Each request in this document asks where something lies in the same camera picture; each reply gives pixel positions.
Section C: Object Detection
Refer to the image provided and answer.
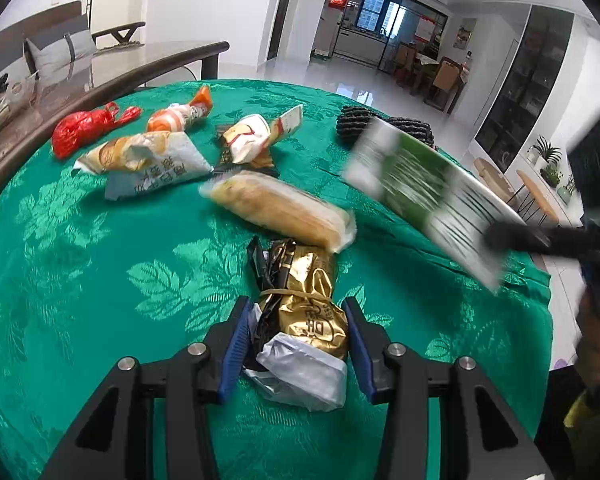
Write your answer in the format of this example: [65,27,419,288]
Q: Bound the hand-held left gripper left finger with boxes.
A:
[40,296,253,480]

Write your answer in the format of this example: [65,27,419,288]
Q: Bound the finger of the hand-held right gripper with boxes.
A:
[485,221,588,261]

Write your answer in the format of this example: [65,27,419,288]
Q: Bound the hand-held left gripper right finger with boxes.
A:
[341,296,556,480]

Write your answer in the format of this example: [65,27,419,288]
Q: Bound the gold snack packet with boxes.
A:
[241,236,352,413]

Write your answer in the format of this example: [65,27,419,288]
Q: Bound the green snack packet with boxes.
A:
[342,119,528,293]

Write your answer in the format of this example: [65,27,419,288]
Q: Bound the orange and white snack packet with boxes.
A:
[146,85,213,133]

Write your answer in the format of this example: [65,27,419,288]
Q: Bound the person's right hand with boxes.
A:
[575,290,600,403]

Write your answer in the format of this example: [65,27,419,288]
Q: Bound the potted plant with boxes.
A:
[540,162,562,189]
[527,135,563,167]
[556,175,579,206]

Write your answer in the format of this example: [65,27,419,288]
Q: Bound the round wooden side table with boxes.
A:
[474,157,518,206]
[516,169,566,227]

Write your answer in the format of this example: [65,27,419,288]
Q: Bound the dark glass cabinet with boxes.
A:
[475,5,576,173]

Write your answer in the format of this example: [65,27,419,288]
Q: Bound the yellow bread packet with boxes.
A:
[200,170,357,253]

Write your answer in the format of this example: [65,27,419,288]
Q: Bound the green patterned tablecloth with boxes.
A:
[0,79,553,480]

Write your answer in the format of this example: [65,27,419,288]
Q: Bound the wooden dining chair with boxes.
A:
[432,56,464,113]
[394,42,417,86]

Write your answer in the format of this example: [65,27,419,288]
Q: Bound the black snack packet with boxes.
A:
[214,125,281,181]

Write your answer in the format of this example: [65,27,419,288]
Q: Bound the dining table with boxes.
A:
[414,52,442,92]

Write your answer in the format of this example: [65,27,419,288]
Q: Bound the white and gold wrapper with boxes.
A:
[74,131,215,202]

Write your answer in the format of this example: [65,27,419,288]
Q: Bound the person's dark clothing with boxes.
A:
[542,360,600,480]

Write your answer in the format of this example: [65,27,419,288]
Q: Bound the window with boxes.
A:
[357,0,407,37]

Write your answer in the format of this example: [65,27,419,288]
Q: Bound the red plastic bag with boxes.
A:
[51,102,143,160]

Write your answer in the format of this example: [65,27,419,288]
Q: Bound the dark wooden table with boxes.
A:
[0,40,230,221]

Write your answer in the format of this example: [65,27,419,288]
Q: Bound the wooden sofa armrest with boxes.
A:
[91,21,147,53]

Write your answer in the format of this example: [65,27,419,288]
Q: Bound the grey cushion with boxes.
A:
[24,14,97,81]

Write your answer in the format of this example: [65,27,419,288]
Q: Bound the grey sofa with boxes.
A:
[0,1,98,92]

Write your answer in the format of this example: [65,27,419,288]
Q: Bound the wall picture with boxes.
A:
[455,17,478,50]

